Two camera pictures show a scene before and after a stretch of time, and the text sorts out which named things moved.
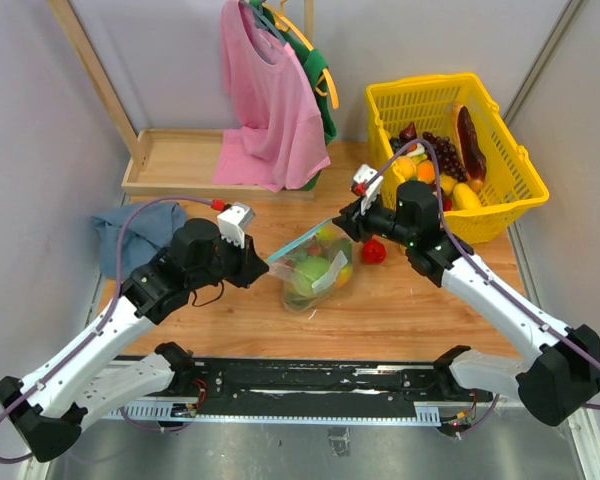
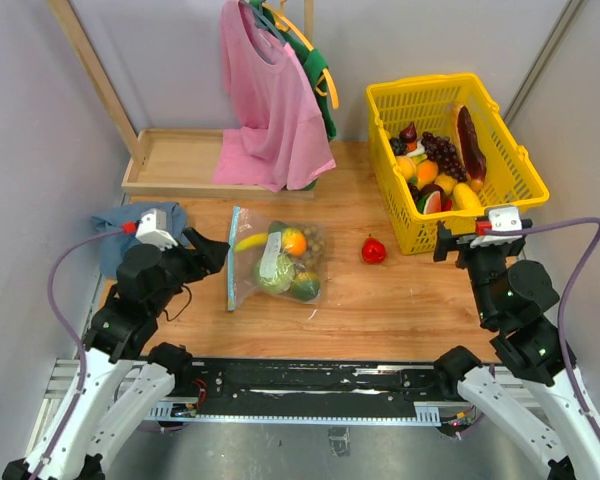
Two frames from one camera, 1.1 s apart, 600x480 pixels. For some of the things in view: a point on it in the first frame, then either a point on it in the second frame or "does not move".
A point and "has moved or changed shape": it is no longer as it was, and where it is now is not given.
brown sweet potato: x=473 y=156 does not move
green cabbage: x=308 y=272 → x=275 y=271
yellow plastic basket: x=513 y=184 does not move
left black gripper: x=246 y=258 → x=212 y=254
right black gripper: x=361 y=220 → x=445 y=239
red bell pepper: x=373 y=251 does not move
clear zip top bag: x=314 y=269 has moved or changed shape
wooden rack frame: x=90 y=62 does not move
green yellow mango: x=344 y=276 → x=306 y=286
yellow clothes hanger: x=283 y=23 does not move
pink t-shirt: x=277 y=142 does not move
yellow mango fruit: x=406 y=166 does not move
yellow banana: x=326 y=233 → x=253 y=240
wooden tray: x=183 y=162 does not move
